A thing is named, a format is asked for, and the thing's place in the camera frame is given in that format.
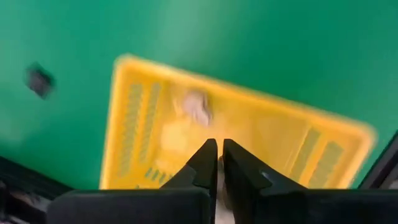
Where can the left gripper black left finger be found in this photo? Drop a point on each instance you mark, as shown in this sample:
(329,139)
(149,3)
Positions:
(199,174)

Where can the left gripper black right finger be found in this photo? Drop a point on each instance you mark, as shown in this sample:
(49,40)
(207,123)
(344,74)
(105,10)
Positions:
(245,174)

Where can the beige plastic skull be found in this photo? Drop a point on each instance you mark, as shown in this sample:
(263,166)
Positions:
(196,107)

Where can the yellow plastic basket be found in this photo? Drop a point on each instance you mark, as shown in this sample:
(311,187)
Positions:
(264,130)

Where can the green table mat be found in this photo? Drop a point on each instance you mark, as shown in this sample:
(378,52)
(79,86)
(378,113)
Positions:
(280,46)

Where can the black plastic spider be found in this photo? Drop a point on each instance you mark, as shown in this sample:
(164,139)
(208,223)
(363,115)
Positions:
(38,81)

